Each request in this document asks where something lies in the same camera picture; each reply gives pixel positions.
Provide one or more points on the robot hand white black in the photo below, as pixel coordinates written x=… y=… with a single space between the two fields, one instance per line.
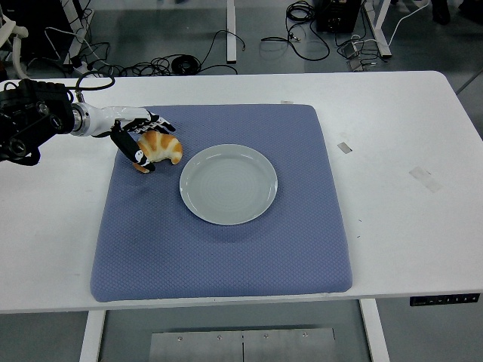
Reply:
x=109 y=118

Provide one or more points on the croissant bread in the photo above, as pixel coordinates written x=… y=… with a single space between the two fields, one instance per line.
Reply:
x=166 y=147

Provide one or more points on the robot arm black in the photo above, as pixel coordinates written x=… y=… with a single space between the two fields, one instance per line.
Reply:
x=35 y=113

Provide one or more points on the grey round plate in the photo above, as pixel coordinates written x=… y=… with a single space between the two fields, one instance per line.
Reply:
x=228 y=184

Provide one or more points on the black cabinet on floor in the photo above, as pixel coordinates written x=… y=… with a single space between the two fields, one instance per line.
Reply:
x=45 y=15

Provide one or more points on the white floor beam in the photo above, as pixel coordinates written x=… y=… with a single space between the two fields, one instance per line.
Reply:
x=231 y=30

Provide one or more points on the blue quilted mat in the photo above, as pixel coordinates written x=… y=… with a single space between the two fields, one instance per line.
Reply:
x=226 y=260

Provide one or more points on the white table leg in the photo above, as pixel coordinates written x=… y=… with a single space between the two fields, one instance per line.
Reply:
x=91 y=335
x=375 y=332

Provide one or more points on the small grey tape piece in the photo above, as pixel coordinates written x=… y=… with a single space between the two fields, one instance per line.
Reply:
x=344 y=148

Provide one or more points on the black equipment box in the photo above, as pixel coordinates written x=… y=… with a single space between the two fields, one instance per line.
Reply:
x=337 y=15

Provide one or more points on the grey power strip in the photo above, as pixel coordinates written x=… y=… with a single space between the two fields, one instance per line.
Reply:
x=352 y=56

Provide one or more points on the large grey tape piece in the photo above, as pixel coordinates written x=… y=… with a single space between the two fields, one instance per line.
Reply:
x=424 y=179

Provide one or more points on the person's leg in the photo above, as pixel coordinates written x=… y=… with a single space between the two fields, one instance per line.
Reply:
x=440 y=11

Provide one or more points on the black table control panel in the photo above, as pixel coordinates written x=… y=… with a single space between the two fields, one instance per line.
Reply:
x=445 y=299

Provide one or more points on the white desk leg frame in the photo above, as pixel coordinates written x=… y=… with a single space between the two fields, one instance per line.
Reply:
x=382 y=34

